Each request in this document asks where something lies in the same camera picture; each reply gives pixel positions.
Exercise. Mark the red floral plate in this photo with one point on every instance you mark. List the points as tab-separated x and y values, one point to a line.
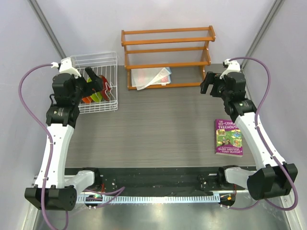
106	94

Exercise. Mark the green plate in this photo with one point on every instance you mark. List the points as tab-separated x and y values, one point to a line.
96	97

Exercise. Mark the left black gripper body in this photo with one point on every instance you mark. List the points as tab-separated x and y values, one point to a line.
82	89

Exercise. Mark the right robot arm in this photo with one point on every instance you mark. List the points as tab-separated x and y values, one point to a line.
273	176

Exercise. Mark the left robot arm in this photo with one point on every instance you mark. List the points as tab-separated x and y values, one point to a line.
51	191

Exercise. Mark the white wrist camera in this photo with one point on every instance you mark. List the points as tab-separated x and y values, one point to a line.
231	66
67	65

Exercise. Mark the purple treehouse book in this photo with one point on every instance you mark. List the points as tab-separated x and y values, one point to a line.
228	138

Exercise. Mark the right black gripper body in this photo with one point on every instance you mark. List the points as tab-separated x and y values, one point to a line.
218	89

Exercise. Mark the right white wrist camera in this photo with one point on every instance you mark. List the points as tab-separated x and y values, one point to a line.
231	66

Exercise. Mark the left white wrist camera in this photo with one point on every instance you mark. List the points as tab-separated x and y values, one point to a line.
67	65

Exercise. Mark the white wire dish rack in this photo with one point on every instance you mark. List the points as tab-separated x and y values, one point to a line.
105	64

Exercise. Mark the clear plastic document sleeve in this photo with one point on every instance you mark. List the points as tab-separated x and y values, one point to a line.
143	78

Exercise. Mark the orange plate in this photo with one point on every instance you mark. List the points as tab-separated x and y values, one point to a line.
87	100

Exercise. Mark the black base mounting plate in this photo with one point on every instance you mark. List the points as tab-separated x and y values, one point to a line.
171	181

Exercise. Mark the slotted cable duct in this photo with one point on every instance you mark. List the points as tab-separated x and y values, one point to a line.
215	198

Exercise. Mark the orange wooden shelf rack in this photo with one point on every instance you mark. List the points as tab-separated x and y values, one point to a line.
173	48

